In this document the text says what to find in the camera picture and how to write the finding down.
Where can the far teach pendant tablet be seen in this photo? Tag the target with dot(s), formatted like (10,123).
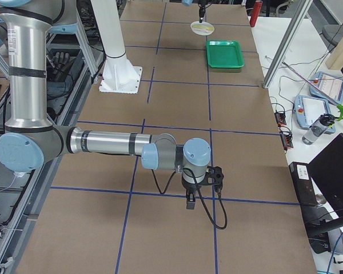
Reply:
(329,84)

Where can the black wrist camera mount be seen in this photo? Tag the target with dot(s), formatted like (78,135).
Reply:
(214,177)

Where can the reacher grabber tool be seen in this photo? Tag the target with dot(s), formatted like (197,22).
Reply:
(332,101)

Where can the green plastic tray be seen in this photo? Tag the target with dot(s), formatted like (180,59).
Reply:
(223,54)

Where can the black computer monitor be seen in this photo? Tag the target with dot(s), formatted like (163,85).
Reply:
(326,169)

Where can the near teach pendant tablet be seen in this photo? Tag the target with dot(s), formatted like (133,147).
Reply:
(307,109)

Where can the black desktop computer box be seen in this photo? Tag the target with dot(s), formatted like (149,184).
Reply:
(304,187)

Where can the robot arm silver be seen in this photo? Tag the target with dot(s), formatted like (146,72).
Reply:
(31,140)

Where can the yellow plastic spoon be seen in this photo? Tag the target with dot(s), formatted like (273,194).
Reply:
(203,27)

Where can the aluminium frame post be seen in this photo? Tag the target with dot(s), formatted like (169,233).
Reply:
(289,35)

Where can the white round plate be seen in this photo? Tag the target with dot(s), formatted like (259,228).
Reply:
(202,31)

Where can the clear water bottle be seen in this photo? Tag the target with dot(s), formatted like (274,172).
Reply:
(318,128)

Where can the teach pendant tablet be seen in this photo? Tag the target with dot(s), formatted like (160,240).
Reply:
(329,84)
(307,109)

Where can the white mounting pedestal column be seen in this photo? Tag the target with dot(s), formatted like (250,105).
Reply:
(119,75)

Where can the red cylinder bottle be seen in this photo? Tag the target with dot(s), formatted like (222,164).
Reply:
(255,12)

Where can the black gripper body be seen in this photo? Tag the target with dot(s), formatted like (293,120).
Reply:
(200,11)
(189,188)

